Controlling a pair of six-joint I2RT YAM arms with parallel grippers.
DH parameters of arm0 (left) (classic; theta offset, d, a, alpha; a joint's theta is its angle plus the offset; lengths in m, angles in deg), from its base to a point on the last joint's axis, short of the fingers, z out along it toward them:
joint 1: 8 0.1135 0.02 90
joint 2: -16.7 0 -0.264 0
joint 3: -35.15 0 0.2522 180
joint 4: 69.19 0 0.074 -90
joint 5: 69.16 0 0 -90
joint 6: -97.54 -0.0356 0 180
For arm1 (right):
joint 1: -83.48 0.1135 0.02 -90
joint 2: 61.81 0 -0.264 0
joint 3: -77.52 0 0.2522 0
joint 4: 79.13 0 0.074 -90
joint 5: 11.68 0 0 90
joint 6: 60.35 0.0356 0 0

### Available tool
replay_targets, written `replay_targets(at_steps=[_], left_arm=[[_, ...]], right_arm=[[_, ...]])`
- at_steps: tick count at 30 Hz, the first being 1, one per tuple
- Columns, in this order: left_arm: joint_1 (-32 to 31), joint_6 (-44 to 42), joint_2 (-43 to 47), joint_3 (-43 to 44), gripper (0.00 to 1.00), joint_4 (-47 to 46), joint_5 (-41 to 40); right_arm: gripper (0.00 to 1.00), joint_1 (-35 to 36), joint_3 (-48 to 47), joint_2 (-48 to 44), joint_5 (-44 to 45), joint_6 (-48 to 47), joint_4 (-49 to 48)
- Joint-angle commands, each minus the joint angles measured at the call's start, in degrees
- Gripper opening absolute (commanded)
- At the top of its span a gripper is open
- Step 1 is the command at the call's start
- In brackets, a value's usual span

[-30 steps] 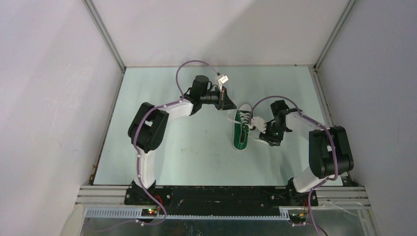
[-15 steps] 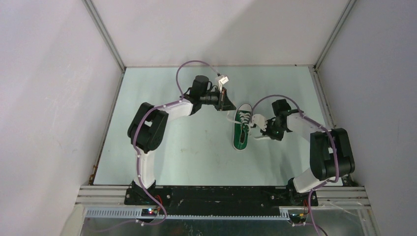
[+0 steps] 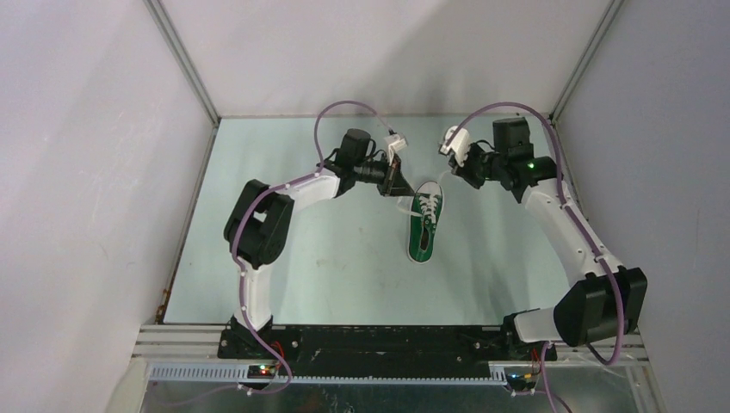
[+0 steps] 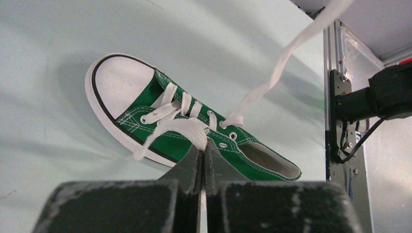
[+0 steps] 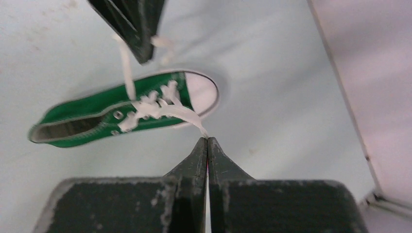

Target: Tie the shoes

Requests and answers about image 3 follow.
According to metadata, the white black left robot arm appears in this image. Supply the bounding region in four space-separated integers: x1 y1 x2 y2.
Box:
223 128 414 359

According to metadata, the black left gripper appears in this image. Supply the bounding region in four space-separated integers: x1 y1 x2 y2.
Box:
354 152 414 198

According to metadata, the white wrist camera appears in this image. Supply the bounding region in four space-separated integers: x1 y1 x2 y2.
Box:
438 126 472 157
384 133 408 163

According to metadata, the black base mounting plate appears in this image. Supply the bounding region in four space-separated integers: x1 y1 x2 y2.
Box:
217 320 542 379

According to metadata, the grey slotted cable duct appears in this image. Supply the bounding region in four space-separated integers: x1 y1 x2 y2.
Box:
146 363 509 385

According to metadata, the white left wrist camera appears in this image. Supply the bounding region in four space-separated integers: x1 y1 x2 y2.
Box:
384 133 408 163

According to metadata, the aluminium frame rail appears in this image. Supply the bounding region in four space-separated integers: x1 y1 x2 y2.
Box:
132 324 652 366

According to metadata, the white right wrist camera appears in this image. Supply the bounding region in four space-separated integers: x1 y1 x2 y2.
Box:
438 126 472 157

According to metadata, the green canvas sneaker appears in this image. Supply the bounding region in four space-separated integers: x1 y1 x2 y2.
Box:
407 217 438 263

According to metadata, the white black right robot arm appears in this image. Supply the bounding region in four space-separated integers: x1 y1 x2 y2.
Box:
439 117 647 360

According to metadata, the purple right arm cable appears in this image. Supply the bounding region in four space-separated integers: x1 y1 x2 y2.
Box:
444 101 628 413

